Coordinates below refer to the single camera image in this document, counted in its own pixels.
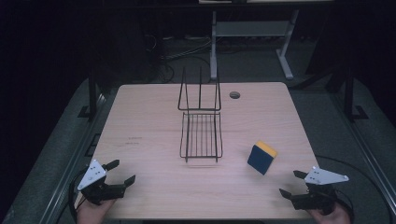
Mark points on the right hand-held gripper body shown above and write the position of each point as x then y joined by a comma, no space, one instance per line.
323,177

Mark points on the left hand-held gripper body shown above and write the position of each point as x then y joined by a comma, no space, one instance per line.
93,174

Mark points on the blue and yellow sponge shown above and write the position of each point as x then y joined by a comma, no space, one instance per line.
261,159

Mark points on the person's left hand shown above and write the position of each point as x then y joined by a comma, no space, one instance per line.
91,214

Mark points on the person's right hand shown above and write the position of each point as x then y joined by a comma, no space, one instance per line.
336,217

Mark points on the grey metal stand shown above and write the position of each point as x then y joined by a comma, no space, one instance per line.
249,28

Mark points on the aluminium frame rail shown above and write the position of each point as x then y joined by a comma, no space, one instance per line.
67,174
369,155

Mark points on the black metal post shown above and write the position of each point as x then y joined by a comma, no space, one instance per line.
92,93
348,93

